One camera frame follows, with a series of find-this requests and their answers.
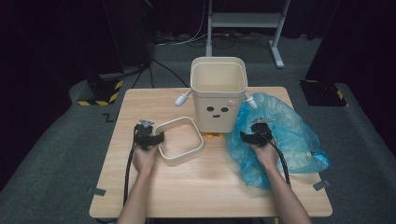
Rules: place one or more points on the person's right hand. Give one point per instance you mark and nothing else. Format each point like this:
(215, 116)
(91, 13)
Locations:
(267, 157)

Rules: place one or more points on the person's left hand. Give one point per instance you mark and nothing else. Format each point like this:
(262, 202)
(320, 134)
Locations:
(144, 161)

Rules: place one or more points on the white metal stand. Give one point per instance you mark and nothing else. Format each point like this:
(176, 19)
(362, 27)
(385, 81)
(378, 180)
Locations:
(246, 20)

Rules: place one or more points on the cream bin with face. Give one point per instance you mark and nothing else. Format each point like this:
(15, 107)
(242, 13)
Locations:
(214, 121)

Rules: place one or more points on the grey tape strip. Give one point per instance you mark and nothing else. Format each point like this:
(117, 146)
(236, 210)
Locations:
(97, 191)
(321, 185)

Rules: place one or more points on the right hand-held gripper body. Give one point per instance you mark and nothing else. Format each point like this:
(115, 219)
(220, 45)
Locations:
(263, 133)

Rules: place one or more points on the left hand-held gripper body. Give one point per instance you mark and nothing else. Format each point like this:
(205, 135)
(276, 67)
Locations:
(143, 138)

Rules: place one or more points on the black yellow striped base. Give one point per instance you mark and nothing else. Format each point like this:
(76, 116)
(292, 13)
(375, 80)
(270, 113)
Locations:
(104, 90)
(322, 93)

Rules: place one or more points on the blue plastic bag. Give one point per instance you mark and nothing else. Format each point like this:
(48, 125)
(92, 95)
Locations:
(295, 140)

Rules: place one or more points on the black upright panel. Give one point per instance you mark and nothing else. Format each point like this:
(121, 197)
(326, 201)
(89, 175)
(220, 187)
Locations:
(130, 31)

